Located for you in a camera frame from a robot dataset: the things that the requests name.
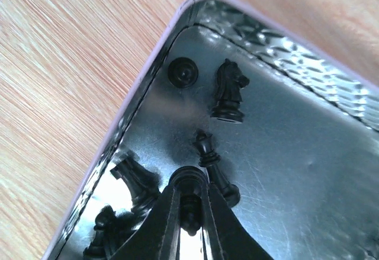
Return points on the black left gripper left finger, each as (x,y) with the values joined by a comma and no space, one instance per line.
(158,236)

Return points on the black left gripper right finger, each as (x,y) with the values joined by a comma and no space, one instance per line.
(223,235)

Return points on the black chess piece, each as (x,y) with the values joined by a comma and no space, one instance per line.
(189,181)
(109,235)

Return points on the black chess king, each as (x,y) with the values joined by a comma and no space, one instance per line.
(209,159)

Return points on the pink tin with black pieces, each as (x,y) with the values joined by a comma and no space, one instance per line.
(305,157)

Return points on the black chess knight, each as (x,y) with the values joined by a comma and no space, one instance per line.
(229,81)

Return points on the black chess pawn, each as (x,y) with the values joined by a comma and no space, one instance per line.
(182,72)

